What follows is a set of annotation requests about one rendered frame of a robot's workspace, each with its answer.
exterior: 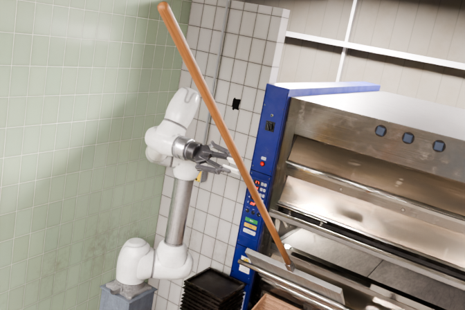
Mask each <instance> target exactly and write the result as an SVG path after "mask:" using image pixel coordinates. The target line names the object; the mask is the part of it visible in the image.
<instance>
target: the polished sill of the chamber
mask: <svg viewBox="0 0 465 310"><path fill-rule="evenodd" d="M283 245H284V247H285V249H286V252H287V254H288V256H291V257H293V258H296V259H298V260H300V261H302V262H305V263H308V264H310V265H312V266H315V267H317V268H320V269H322V270H324V271H326V272H329V273H332V274H334V275H337V276H338V277H341V278H343V279H346V280H348V281H350V282H353V283H355V284H358V285H360V286H363V287H365V288H367V289H370V290H372V291H375V292H377V293H380V294H381V295H384V296H387V297H389V298H392V299H393V300H396V301H398V302H401V303H403V304H406V305H408V306H410V307H413V308H415V309H418V310H447V309H444V308H441V307H438V306H437V305H435V304H432V303H429V302H426V301H425V300H422V299H419V298H417V297H414V296H413V295H410V294H407V293H404V292H402V291H400V290H398V289H395V288H392V287H391V286H388V285H385V284H382V283H380V282H377V281H376V280H373V279H370V278H368V277H365V276H363V275H360V274H358V273H355V272H353V271H351V270H348V269H346V268H343V267H341V266H338V265H336V264H333V263H331V262H328V261H326V260H324V259H321V258H319V257H316V256H314V255H311V254H309V253H306V252H304V251H302V250H299V249H297V248H294V247H292V246H289V245H287V244H284V243H283ZM271 248H272V249H274V250H277V251H279V250H278V248H277V246H276V244H275V242H274V241H273V242H271Z"/></svg>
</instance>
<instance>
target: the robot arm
mask: <svg viewBox="0 0 465 310"><path fill-rule="evenodd" d="M198 106H199V94H198V92H197V91H195V90H194V89H191V88H189V87H187V86H185V87H182V88H180V89H179V90H178V91H177V92H176V93H175V94H174V97H173V98H172V99H171V101H170V103H169V105H168V107H167V110H166V114H165V117H164V119H163V121H162V123H161V124H160V125H159V126H155V127H152V128H149V129H148V130H147V132H146V134H145V142H146V144H147V148H146V151H145V154H146V157H147V159H148V160H149V161H150V162H151V163H158V164H159V165H162V166H165V167H172V169H173V174H174V176H175V177H174V185H173V190H172V198H171V202H170V210H169V214H168V219H167V227H166V231H165V239H164V240H162V241H161V242H160V243H159V245H158V248H157V249H155V248H151V247H150V245H149V244H148V243H147V242H146V241H145V240H144V239H141V238H131V239H129V240H128V241H126V242H125V244H124V245H123V247H122V248H121V251H120V254H119V256H118V262H117V267H116V279H115V280H114V281H112V282H108V283H106V287H107V288H109V289H111V291H110V293H111V294H112V295H115V294H121V295H123V296H125V297H126V298H127V299H128V300H132V299H133V298H134V297H136V296H137V295H140V294H141V293H143V292H145V291H148V290H151V289H152V286H151V285H150V284H147V283H145V279H148V278H155V279H160V280H179V279H182V278H185V277H187V276H189V275H190V274H191V272H192V269H193V266H194V259H193V257H192V254H191V253H190V252H188V251H187V246H186V245H185V243H184V241H183V238H184V234H185V227H186V222H187V218H188V210H189V207H190V200H191V196H192V189H193V184H194V180H195V179H196V178H197V177H198V175H199V173H200V172H203V171H204V172H210V173H213V174H220V172H226V173H229V174H230V173H231V172H232V173H235V174H238V175H240V172H239V170H237V169H235V168H233V167H230V166H227V165H224V164H223V166H222V165H220V164H218V163H216V162H214V161H212V160H210V158H211V157H212V158H221V159H225V160H228V162H229V163H232V164H235V162H234V160H233V158H232V156H231V155H230V152H229V151H228V149H226V148H224V147H222V146H220V145H218V144H215V142H214V141H213V140H212V141H211V143H210V144H209V145H202V144H200V143H196V142H195V141H194V140H193V139H191V138H188V137H185V132H186V130H187V128H188V126H189V125H190V123H191V122H192V119H193V117H194V115H195V113H196V111H197V108H198ZM210 148H213V149H214V148H215V149H216V150H218V151H220V152H222V153H220V152H214V151H212V150H210ZM209 165H211V166H213V167H209ZM235 165H236V164H235ZM214 167H215V168H214Z"/></svg>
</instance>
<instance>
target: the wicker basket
mask: <svg viewBox="0 0 465 310"><path fill-rule="evenodd" d="M251 310H301V309H299V308H297V307H295V306H293V305H290V304H288V303H286V302H284V301H283V300H279V298H278V299H277V298H275V297H273V296H272V295H269V294H267V293H265V295H264V296H263V297H262V298H261V299H260V300H259V302H258V303H257V304H256V305H255V306H254V307H253V308H252V309H251Z"/></svg>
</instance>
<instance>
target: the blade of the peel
mask: <svg viewBox="0 0 465 310"><path fill-rule="evenodd" d="M245 254H246V255H247V256H248V258H249V260H250V261H251V263H252V264H254V265H256V266H258V267H260V268H262V269H265V270H267V271H269V272H272V273H274V274H276V275H279V276H280V277H283V278H285V279H287V280H290V281H292V282H294V283H296V284H299V285H300V286H303V287H305V288H307V289H310V290H312V291H315V292H316V293H319V294H321V295H323V296H326V297H328V298H330V299H332V300H335V301H337V302H339V303H341V304H344V305H345V301H344V296H343V290H342V289H341V288H339V287H337V286H334V285H333V284H330V283H328V282H326V281H323V280H321V279H318V278H316V277H314V276H312V275H309V274H307V273H304V272H302V271H299V270H298V269H296V268H295V270H294V272H293V273H292V272H290V271H288V270H287V269H286V266H285V265H284V264H283V263H281V262H279V261H277V260H275V259H272V258H270V257H267V256H265V255H263V254H261V253H258V252H256V251H253V250H251V249H249V248H247V249H246V251H245ZM259 275H260V276H262V277H264V278H266V279H268V280H270V281H272V282H275V283H277V284H279V285H281V286H284V287H286V288H288V289H290V290H292V291H295V292H296V293H299V294H301V295H303V296H306V297H308V298H310V299H312V300H315V301H316V302H319V303H321V304H323V305H325V306H327V307H330V308H332V309H334V310H340V309H338V308H335V307H333V306H331V305H330V304H327V303H325V302H322V301H320V300H318V299H316V298H313V297H311V296H310V295H307V294H305V293H303V292H300V291H298V290H296V289H293V288H291V287H289V286H287V285H285V284H283V283H280V282H278V281H276V280H273V279H271V278H269V277H266V276H265V275H262V274H261V273H259Z"/></svg>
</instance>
